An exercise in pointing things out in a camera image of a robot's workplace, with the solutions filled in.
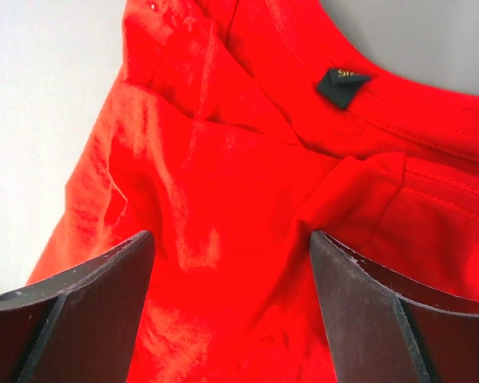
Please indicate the bright red t-shirt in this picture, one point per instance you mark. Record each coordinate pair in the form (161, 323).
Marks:
(233, 130)

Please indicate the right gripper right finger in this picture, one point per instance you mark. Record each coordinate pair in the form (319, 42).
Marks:
(382, 326)

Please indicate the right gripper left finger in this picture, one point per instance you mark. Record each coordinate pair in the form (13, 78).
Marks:
(79, 325)

